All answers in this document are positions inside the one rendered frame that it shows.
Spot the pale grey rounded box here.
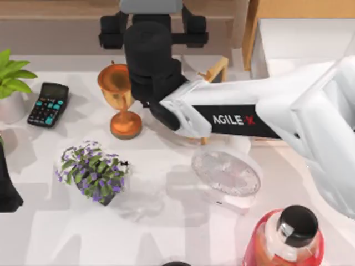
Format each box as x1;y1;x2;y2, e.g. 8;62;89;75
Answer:
119;0;182;14

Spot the wooden stand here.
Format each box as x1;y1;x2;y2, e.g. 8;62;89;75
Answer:
196;55;230;146

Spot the wooden cabinet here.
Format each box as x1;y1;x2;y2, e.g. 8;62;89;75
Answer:
242;0;355;71

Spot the wooden cupboard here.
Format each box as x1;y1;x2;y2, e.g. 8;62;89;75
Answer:
0;0;250;57

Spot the white box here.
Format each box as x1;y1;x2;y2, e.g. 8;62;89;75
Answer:
250;18;355;80

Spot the bronze trophy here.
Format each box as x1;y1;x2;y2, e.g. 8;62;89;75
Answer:
97;60;144;140

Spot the black calculator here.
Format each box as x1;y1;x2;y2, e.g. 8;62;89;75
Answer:
27;82;70;129

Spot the green plant in white pot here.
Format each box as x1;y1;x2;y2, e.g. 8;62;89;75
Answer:
0;48;38;125

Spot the purple flower plant pot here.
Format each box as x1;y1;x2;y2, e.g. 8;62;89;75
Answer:
54;140;131;207

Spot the clear white round fan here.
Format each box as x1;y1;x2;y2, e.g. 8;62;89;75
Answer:
191;149;263;216

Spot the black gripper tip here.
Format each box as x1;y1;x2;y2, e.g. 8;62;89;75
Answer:
0;135;24;213

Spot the red bottle with black cap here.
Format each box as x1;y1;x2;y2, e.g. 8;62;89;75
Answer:
242;204;326;266

